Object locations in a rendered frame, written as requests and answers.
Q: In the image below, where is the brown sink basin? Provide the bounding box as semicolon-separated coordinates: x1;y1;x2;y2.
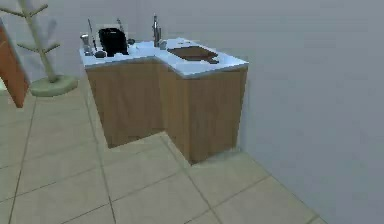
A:
166;45;220;65

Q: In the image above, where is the pale green coat stand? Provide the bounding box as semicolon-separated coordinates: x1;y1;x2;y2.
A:
0;0;80;98

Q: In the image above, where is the silver sink faucet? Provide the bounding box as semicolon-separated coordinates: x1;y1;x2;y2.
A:
151;14;163;48

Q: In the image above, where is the black coffee machine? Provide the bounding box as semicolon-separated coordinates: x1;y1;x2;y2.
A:
97;27;130;58

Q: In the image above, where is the wooden corner kitchen counter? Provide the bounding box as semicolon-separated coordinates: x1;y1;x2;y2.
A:
78;37;250;166

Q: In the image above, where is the brown wooden door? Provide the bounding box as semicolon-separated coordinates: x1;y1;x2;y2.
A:
0;19;30;109

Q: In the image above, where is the silver pepper mill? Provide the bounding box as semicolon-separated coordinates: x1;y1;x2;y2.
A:
79;33;94;57

